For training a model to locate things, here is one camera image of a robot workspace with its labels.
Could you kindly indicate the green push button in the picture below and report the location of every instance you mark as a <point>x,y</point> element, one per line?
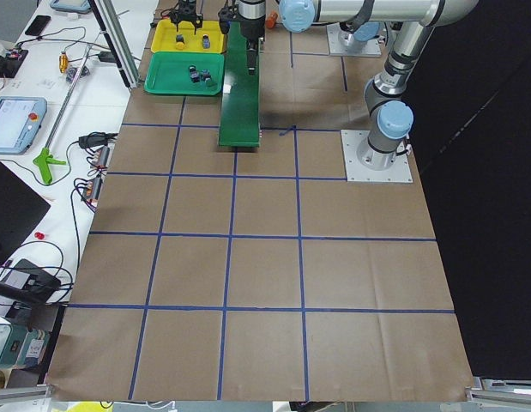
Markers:
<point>207,79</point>
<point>194,74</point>

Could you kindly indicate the green-handled reacher grabber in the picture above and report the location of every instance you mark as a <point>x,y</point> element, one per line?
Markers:
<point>45,158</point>

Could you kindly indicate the gold power resistor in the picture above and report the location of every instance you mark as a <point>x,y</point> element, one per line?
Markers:
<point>63,62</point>

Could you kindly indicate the black power adapter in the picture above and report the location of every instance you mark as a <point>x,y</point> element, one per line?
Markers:
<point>106,57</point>

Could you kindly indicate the blue teach pendant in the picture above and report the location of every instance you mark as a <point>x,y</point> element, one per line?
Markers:
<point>20,121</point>

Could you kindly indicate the black smartphone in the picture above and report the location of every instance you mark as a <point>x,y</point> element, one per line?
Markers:
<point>37,25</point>

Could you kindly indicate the yellow plastic tray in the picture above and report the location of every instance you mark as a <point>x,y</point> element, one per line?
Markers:
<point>165,35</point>

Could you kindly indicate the aluminium frame post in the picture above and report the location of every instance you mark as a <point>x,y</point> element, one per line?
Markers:
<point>110,27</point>

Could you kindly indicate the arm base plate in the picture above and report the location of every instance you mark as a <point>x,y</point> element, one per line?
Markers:
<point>363,43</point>
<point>363,164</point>

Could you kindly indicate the green conveyor belt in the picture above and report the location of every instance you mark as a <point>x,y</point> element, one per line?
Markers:
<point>239,115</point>

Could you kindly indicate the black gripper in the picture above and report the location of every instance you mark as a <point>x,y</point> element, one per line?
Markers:
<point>250,30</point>
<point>187,10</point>

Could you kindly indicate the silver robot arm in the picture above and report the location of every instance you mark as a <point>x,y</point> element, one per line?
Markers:
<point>391,119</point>

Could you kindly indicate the black box device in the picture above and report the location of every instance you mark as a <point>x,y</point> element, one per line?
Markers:
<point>28,284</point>

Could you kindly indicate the black monitor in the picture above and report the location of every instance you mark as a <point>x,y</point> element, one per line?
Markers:
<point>21,210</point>

